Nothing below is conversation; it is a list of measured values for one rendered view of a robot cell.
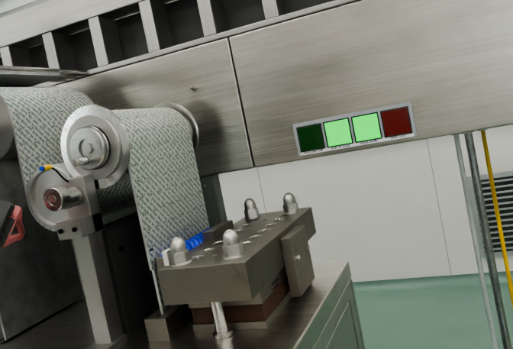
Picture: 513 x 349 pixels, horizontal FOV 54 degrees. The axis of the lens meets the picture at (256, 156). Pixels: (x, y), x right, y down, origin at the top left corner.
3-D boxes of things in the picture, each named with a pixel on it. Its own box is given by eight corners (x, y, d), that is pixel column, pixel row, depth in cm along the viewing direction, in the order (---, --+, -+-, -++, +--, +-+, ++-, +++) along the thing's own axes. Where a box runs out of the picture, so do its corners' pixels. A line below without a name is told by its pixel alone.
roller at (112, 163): (73, 184, 91) (59, 121, 91) (152, 165, 115) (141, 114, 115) (125, 175, 87) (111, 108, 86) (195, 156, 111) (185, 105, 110)
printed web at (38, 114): (4, 340, 104) (-52, 95, 101) (82, 296, 125) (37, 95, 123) (166, 334, 89) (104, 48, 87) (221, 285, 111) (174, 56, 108)
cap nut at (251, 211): (242, 220, 115) (238, 201, 114) (248, 216, 118) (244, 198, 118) (256, 218, 113) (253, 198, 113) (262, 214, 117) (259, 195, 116)
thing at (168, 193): (150, 270, 89) (127, 166, 88) (209, 234, 111) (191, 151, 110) (152, 269, 89) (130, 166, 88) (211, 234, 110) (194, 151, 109)
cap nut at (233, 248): (219, 260, 81) (214, 233, 81) (228, 253, 85) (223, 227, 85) (240, 258, 80) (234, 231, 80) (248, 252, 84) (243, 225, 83)
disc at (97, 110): (69, 194, 92) (52, 114, 92) (72, 193, 93) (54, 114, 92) (137, 182, 87) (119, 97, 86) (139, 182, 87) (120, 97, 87)
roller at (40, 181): (33, 232, 97) (20, 171, 96) (116, 205, 120) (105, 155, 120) (83, 225, 92) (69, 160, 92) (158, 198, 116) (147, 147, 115)
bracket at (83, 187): (82, 358, 87) (43, 183, 85) (106, 340, 93) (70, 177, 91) (106, 357, 85) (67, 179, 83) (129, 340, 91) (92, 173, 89)
